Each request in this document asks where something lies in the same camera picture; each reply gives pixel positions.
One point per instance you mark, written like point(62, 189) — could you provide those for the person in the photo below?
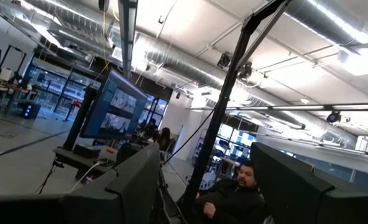
point(164, 138)
point(233, 202)
point(150, 129)

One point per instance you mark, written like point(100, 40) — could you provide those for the large monitor with video feeds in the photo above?
point(115, 105)

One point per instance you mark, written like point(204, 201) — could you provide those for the silver ventilation duct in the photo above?
point(330, 18)
point(184, 62)

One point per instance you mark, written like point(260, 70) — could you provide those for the long ceiling light strip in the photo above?
point(296, 107)
point(128, 34)

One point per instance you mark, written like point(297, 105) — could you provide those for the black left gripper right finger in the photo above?
point(311, 202)

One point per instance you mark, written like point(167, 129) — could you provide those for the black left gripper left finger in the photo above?
point(78, 208)

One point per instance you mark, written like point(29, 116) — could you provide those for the black box on desk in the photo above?
point(86, 151)

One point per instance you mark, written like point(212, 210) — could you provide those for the person's hand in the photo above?
point(209, 211)

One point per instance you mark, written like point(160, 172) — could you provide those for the black rig frame post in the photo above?
point(221, 105)

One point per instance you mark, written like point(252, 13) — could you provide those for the computer tower blue lights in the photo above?
point(31, 110)

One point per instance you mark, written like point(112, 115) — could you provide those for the grey monitor desk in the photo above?
point(78, 160)

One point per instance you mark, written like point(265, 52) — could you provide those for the black monitor stand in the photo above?
point(78, 118)

